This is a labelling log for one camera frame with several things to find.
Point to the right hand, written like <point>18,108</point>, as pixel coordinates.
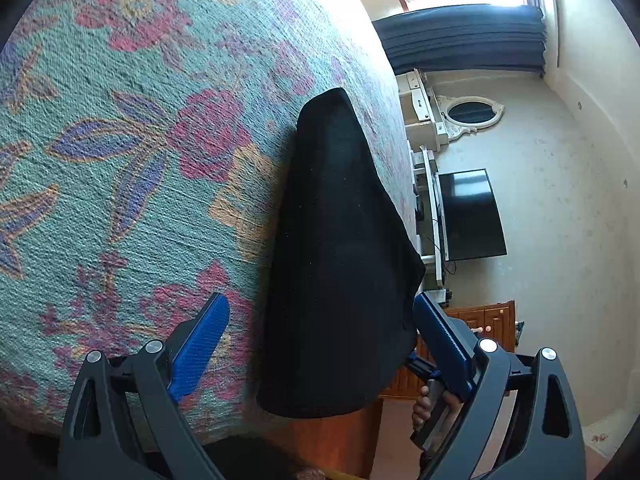
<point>422,409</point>

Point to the floral woven bedspread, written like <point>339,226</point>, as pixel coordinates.
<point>143,145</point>

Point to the black pant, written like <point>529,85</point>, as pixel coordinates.
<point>338,320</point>

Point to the black flat television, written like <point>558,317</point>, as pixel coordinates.
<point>470,216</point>

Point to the white ornate oval mirror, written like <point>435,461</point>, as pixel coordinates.
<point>468,115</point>

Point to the dark blue curtain lower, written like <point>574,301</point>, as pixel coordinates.
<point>466,37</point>

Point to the white tv stand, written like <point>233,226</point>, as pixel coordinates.
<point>429,234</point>

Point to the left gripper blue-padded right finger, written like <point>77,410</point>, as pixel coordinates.
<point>543,439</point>

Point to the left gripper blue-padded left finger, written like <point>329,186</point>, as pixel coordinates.
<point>99,440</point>

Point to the cream dresser cabinet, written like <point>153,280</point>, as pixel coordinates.
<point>424,125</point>

